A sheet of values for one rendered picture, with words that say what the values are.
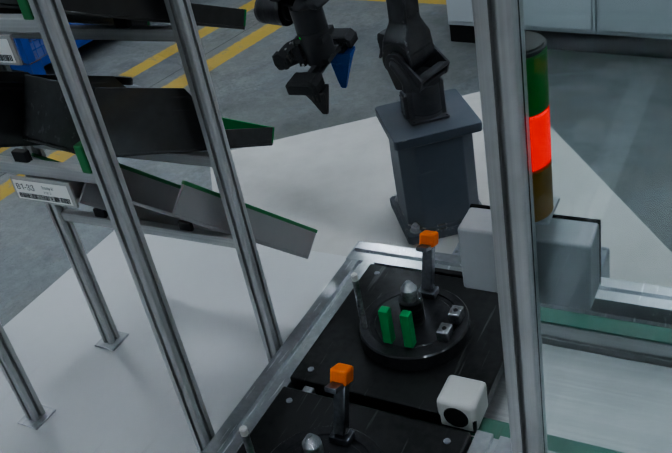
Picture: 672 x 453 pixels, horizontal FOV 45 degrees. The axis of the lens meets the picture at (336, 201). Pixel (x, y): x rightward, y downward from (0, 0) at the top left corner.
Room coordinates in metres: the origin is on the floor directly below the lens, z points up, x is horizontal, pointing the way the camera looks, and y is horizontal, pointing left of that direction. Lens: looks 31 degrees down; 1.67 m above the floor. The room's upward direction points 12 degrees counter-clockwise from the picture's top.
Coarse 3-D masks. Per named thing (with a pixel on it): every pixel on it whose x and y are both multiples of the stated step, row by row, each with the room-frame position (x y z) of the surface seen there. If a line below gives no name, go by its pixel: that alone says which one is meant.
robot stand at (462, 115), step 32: (448, 96) 1.27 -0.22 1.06; (384, 128) 1.22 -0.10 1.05; (416, 128) 1.18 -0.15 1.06; (448, 128) 1.16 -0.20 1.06; (480, 128) 1.16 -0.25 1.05; (416, 160) 1.16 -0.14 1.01; (448, 160) 1.16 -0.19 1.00; (416, 192) 1.16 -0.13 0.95; (448, 192) 1.16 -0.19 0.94; (416, 224) 1.16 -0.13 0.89; (448, 224) 1.16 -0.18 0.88
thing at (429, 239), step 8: (424, 232) 0.87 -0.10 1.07; (432, 232) 0.86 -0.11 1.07; (424, 240) 0.86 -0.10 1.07; (432, 240) 0.85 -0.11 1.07; (416, 248) 0.85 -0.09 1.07; (424, 248) 0.84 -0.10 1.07; (432, 248) 0.85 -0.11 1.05; (424, 256) 0.85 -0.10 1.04; (432, 256) 0.85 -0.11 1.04; (424, 264) 0.85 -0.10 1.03; (432, 264) 0.85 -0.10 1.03; (424, 272) 0.85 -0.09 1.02; (432, 272) 0.85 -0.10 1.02; (424, 280) 0.84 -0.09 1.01; (432, 280) 0.84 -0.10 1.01; (424, 288) 0.84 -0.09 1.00; (432, 288) 0.84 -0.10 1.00
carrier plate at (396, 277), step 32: (384, 288) 0.90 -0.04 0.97; (448, 288) 0.87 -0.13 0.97; (352, 320) 0.85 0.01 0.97; (480, 320) 0.80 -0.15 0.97; (320, 352) 0.80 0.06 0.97; (352, 352) 0.79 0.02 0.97; (480, 352) 0.74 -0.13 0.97; (320, 384) 0.74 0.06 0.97; (352, 384) 0.73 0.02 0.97; (384, 384) 0.72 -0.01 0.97; (416, 384) 0.71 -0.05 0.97; (416, 416) 0.67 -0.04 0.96
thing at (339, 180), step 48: (288, 144) 1.62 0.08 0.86; (336, 144) 1.57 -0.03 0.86; (384, 144) 1.53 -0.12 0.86; (480, 144) 1.45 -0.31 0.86; (288, 192) 1.41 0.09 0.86; (336, 192) 1.37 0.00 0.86; (384, 192) 1.34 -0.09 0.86; (480, 192) 1.27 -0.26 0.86; (336, 240) 1.21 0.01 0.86; (384, 240) 1.18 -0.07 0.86
